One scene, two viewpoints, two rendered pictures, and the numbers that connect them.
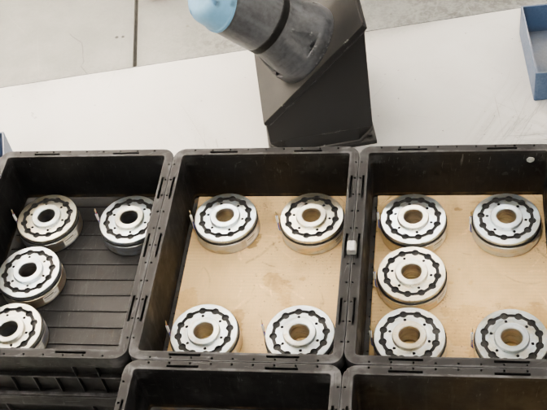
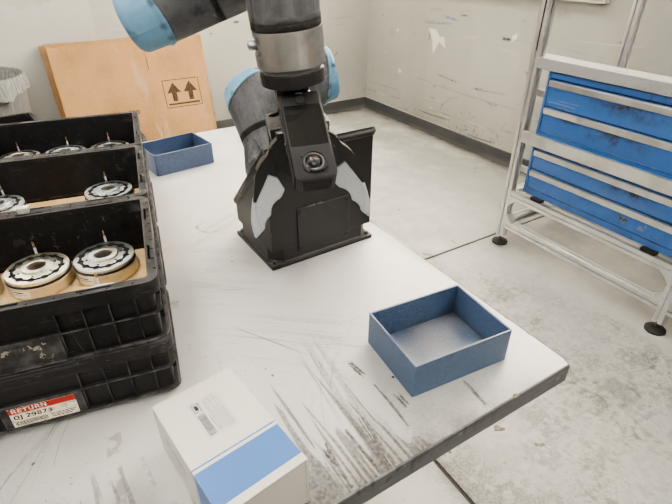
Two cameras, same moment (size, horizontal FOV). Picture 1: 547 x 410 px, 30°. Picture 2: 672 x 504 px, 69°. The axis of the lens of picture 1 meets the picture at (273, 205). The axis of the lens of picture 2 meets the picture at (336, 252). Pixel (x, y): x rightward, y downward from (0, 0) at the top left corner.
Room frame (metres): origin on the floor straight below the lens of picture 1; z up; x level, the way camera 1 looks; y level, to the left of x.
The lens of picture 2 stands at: (0.91, -1.04, 1.33)
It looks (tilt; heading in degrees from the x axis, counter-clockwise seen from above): 32 degrees down; 54
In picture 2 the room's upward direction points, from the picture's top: straight up
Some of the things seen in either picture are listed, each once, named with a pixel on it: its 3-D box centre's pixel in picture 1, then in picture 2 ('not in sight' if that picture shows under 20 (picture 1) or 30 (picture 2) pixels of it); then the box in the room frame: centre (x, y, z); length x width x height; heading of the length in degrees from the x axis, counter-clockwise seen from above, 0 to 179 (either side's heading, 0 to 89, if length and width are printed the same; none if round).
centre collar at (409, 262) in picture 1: (411, 272); (36, 266); (0.90, -0.18, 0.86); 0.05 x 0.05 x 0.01
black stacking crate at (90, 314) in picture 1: (69, 269); (62, 158); (1.04, 0.33, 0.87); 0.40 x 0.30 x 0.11; 165
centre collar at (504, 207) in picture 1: (506, 216); not in sight; (0.97, -0.34, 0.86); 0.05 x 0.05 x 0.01
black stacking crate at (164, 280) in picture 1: (256, 271); (49, 207); (0.96, 0.05, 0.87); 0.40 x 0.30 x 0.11; 165
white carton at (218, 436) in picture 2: not in sight; (229, 453); (1.04, -0.62, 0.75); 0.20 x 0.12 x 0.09; 93
